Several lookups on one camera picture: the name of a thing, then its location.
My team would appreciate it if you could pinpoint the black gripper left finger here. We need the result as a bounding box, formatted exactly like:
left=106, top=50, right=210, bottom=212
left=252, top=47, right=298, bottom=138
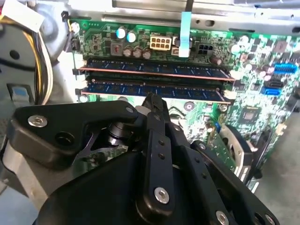
left=7, top=93, right=176, bottom=218

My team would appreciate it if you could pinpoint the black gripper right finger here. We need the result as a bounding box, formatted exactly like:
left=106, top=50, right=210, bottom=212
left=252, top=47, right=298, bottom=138
left=155, top=95, right=281, bottom=225

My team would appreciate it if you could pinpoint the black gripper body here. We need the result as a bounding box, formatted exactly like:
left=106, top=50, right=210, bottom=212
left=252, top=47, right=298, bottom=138
left=35, top=151, right=216, bottom=225

